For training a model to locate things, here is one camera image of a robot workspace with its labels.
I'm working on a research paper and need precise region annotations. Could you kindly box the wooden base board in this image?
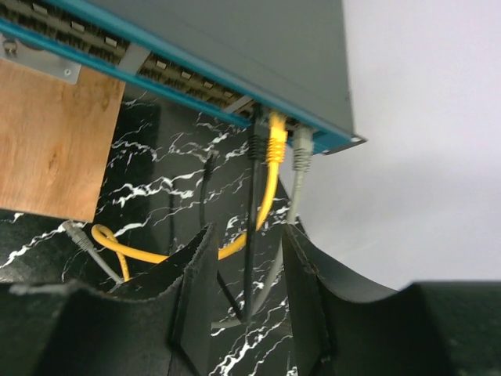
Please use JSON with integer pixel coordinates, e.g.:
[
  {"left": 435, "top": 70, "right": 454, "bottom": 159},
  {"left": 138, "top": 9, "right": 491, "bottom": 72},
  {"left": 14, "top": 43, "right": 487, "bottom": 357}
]
[{"left": 1, "top": 61, "right": 124, "bottom": 222}]

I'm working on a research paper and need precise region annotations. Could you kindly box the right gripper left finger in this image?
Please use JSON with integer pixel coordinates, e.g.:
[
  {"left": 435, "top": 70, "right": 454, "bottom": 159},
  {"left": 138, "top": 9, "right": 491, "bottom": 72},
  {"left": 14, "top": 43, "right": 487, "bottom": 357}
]
[{"left": 1, "top": 225, "right": 218, "bottom": 375}]

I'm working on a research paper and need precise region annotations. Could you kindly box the teal network switch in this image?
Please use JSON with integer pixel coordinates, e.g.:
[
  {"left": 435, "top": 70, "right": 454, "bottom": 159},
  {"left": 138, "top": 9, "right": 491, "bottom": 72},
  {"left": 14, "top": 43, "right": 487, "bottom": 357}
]
[{"left": 1, "top": 1, "right": 364, "bottom": 155}]

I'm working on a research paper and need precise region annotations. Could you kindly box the metal mounting plate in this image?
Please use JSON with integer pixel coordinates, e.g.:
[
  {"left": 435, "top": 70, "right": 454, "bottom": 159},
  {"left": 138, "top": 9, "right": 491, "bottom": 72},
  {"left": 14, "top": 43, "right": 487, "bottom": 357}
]
[{"left": 1, "top": 34, "right": 81, "bottom": 85}]

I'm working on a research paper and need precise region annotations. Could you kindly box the grey ethernet cable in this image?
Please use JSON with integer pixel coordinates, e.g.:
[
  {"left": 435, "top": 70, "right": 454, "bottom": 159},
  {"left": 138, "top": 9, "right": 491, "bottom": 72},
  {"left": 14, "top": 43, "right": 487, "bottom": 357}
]
[{"left": 62, "top": 127, "right": 315, "bottom": 330}]

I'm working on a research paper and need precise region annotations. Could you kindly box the black cable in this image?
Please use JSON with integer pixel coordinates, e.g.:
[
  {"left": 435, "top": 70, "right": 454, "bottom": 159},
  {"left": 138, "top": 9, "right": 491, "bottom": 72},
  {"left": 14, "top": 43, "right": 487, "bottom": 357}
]
[{"left": 197, "top": 103, "right": 268, "bottom": 324}]

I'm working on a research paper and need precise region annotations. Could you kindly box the yellow ethernet cable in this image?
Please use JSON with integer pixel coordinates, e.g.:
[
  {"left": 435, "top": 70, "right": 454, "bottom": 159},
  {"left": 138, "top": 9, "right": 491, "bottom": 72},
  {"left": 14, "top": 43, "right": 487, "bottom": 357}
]
[{"left": 91, "top": 110, "right": 289, "bottom": 283}]

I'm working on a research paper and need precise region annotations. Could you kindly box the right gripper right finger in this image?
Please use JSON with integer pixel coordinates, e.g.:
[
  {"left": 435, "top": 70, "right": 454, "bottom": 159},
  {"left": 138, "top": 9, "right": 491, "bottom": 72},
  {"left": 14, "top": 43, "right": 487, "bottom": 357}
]
[{"left": 282, "top": 225, "right": 500, "bottom": 375}]

